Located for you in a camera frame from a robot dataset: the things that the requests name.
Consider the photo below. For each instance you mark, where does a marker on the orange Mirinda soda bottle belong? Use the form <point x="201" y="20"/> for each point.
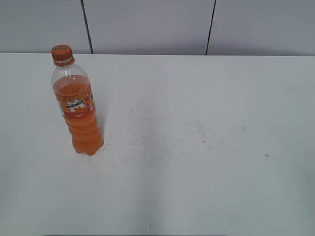
<point x="74" y="95"/>

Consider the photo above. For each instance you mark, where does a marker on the orange bottle cap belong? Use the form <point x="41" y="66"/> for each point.
<point x="61" y="52"/>

